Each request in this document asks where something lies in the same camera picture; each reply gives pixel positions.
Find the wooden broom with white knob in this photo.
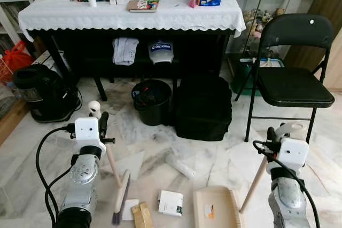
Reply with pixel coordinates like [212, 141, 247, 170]
[88, 100, 131, 226]

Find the beige long-handled dustpan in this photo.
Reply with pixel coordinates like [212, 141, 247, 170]
[193, 122, 309, 228]

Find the small white box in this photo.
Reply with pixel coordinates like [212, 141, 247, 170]
[158, 190, 184, 218]

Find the black floor appliance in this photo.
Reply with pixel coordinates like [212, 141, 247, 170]
[13, 64, 82, 124]

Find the black waste bin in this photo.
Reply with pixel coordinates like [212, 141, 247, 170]
[131, 79, 173, 127]

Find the black folding chair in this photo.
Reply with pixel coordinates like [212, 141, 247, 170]
[235, 14, 336, 144]

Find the green plastic basin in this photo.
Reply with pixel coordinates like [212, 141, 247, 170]
[231, 54, 284, 97]

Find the black fabric bag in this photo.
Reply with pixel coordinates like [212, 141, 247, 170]
[175, 75, 234, 142]

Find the white hanging cloth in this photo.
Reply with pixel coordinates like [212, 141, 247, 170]
[112, 37, 140, 67]

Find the white paper sheet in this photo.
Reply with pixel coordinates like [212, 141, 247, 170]
[121, 200, 141, 222]

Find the clear plastic wrapper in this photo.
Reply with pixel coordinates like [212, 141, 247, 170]
[165, 152, 198, 180]

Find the brown cardboard box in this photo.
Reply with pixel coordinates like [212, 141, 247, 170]
[131, 202, 154, 228]

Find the white cover with blue print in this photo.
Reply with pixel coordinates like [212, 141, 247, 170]
[148, 40, 175, 66]

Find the white lace cloth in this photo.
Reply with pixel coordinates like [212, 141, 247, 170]
[18, 0, 247, 40]

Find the black upright piano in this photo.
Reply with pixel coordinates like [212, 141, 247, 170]
[29, 0, 238, 100]

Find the red bag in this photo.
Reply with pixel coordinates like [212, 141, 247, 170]
[0, 40, 36, 83]

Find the colourful book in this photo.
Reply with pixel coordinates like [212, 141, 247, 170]
[127, 0, 161, 13]

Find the glass display cabinet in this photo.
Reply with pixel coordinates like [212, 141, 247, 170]
[230, 0, 329, 74]

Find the white bookshelf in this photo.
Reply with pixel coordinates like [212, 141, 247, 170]
[0, 0, 30, 52]

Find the brown wooden cupboard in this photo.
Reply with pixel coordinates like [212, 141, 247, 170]
[283, 0, 342, 91]

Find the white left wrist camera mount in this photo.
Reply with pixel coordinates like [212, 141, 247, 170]
[74, 117, 107, 155]

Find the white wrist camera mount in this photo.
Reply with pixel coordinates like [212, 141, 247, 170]
[74, 117, 107, 155]
[275, 137, 310, 174]

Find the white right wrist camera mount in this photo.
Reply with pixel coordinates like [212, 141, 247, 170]
[275, 137, 310, 174]

